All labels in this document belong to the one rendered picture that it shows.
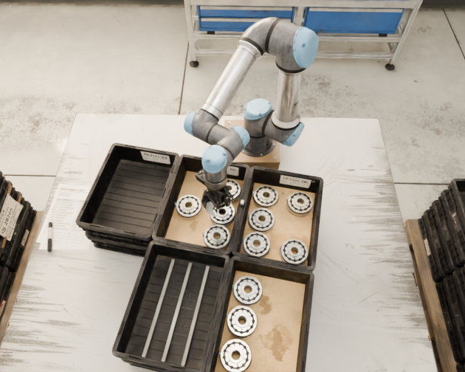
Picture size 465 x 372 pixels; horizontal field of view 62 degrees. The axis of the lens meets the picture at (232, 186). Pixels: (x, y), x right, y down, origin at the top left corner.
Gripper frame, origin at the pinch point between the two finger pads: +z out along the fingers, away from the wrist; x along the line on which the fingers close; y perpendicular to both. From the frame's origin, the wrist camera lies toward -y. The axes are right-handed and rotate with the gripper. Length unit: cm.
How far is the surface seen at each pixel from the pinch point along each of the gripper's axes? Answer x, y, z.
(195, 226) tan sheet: -8.5, -1.8, 11.0
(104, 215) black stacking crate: -36.0, -28.2, 11.1
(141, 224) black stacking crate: -25.8, -15.5, 11.1
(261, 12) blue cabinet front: 133, -138, 45
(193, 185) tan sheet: 1.1, -19.1, 11.0
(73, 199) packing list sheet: -44, -52, 24
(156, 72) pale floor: 58, -180, 94
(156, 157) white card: -5.8, -36.6, 4.8
